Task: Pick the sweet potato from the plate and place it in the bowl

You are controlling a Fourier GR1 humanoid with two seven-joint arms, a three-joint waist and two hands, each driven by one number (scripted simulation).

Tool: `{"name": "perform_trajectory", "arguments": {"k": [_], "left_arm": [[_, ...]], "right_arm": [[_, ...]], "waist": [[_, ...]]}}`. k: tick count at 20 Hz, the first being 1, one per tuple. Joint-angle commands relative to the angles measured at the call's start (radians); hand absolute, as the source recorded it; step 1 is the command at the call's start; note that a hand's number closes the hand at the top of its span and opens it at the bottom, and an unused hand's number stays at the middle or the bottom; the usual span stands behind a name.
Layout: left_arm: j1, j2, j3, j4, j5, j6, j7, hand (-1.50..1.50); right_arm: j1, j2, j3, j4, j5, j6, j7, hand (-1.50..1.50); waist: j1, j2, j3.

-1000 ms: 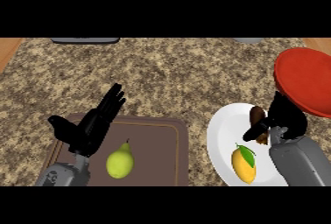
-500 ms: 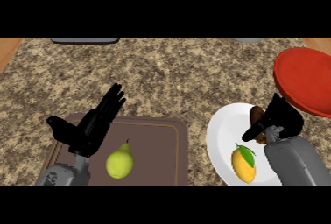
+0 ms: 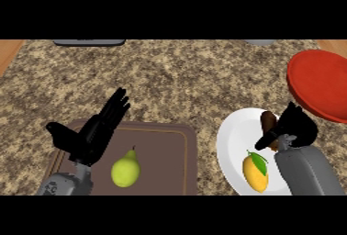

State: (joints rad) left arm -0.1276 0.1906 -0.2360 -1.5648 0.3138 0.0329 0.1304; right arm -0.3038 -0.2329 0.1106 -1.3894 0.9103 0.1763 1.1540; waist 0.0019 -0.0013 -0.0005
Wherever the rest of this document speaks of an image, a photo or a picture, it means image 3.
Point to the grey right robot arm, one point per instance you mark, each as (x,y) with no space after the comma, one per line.
(307,171)

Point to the brown sweet potato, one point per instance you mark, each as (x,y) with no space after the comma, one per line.
(267,122)

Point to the red bowl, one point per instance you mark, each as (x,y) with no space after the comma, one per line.
(321,85)

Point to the white plate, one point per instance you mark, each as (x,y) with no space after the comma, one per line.
(239,147)

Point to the yellow mango with leaf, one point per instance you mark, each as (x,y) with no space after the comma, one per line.
(255,173)

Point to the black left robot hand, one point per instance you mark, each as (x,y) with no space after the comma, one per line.
(96,131)

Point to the dark grey flat appliance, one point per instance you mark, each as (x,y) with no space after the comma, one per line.
(88,42)

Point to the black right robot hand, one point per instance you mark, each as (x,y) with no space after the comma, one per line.
(295,127)

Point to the pale grey round object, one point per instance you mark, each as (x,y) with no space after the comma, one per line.
(259,42)

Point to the brown cutting board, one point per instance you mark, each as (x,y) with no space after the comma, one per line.
(153,153)

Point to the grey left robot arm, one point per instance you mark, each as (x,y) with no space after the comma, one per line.
(67,183)

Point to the green pear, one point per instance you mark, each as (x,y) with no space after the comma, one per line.
(125,170)

